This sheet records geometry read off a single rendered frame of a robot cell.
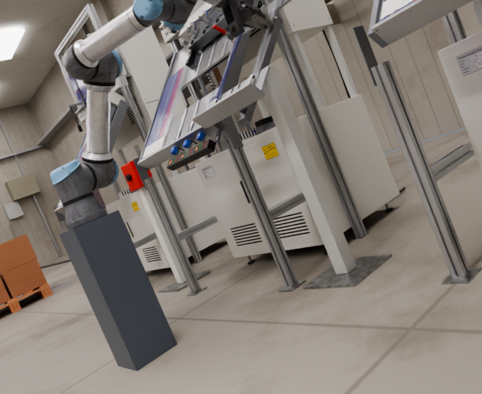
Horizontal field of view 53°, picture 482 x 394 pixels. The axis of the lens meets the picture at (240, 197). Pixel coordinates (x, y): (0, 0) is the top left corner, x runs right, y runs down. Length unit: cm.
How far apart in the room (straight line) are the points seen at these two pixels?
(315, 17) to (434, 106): 291
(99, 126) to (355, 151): 122
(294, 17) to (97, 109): 107
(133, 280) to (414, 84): 407
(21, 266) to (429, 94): 453
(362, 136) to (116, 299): 143
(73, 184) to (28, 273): 377
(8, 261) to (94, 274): 379
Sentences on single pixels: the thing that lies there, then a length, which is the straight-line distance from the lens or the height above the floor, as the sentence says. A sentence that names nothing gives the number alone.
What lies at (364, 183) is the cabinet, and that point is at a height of 21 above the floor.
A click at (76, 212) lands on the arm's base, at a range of 181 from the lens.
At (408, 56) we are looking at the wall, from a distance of 529.
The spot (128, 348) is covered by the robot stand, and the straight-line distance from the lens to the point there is 181.
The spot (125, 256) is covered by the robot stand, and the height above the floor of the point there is 38.
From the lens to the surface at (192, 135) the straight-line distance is 202.
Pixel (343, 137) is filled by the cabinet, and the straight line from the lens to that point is 238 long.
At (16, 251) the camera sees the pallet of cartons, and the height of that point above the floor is 57.
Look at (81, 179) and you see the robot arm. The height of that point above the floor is 70.
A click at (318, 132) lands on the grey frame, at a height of 52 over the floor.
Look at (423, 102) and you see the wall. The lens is 530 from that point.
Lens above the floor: 55
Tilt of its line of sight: 4 degrees down
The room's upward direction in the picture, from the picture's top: 23 degrees counter-clockwise
